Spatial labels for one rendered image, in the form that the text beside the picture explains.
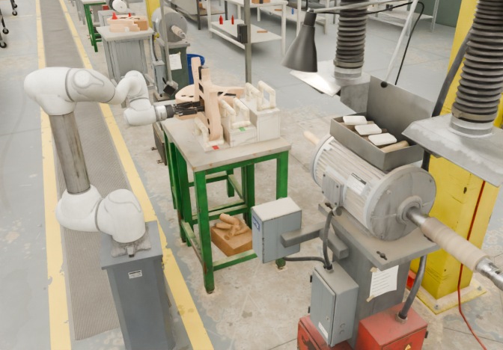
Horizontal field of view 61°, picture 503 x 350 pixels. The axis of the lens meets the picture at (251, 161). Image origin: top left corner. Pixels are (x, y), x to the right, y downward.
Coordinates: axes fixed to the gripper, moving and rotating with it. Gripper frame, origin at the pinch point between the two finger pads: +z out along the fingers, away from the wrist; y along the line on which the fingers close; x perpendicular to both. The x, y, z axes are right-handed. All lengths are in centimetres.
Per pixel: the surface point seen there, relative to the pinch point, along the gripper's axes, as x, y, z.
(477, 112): 46, 145, 30
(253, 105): -4.7, -0.3, 30.8
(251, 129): -13.1, 13.8, 23.9
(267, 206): -3, 98, -4
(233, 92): -14, -50, 36
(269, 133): -17.6, 13.8, 34.9
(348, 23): 57, 90, 29
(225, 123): -12.7, -0.1, 13.4
